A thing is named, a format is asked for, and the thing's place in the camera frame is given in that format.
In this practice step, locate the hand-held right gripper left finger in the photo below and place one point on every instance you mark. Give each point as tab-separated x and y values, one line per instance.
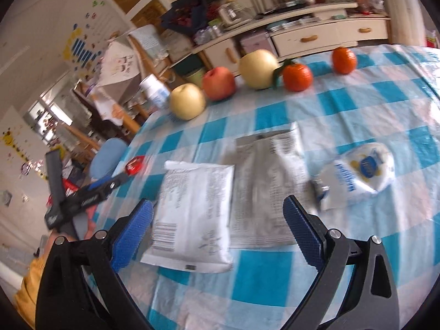
132	233

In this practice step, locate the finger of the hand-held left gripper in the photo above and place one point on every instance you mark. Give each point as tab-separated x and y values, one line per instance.
101	183
115	185

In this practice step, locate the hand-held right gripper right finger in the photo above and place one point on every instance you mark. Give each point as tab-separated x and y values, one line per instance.
304	233

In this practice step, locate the red snack wrapper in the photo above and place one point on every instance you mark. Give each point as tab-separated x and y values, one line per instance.
134	165

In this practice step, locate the grey printed packet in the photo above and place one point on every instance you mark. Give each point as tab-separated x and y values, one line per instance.
268	185

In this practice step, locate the white foil packet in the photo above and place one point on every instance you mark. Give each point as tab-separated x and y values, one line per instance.
192	213

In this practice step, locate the white blue packet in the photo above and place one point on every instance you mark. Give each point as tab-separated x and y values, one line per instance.
361	175

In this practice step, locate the blue padded stool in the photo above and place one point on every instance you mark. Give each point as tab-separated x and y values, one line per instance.
108	158

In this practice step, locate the white cloth with orange print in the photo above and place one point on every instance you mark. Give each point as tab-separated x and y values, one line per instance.
109	106

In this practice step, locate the white plastic bottle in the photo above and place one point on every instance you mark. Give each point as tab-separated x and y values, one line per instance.
156	91

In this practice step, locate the person's yellow clothing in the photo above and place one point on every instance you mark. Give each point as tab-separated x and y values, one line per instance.
29	292

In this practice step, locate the yellow pear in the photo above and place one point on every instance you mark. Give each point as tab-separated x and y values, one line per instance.
258	69
187	102

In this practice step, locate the blue checked tablecloth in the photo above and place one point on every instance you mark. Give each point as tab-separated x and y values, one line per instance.
343	117

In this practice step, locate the green waste bin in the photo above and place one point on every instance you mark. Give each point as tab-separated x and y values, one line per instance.
195	77

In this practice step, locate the red apple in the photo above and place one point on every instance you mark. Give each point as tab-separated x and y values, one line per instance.
219	84

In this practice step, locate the tangerine with green leaf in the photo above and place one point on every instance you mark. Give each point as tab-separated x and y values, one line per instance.
297	77

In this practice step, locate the plain tangerine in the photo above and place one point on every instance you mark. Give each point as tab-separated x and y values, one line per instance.
344	61

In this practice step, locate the dark wrapped flower bouquet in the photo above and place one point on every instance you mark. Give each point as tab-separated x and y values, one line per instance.
184	15

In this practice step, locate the cream television cabinet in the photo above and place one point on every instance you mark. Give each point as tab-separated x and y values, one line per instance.
292	41

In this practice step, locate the pink storage box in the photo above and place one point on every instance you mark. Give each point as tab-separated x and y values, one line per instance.
256	44

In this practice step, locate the white electric kettle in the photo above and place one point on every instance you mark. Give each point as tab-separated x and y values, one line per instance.
231	15

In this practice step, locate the red gift bag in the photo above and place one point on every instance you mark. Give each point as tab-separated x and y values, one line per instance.
433	38

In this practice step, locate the black router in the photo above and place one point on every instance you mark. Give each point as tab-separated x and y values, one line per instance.
263	0

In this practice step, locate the lace covered air conditioner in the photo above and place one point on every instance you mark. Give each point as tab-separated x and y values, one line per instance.
405	7

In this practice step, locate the colourful wall chart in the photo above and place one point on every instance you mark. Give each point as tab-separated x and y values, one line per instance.
84	50

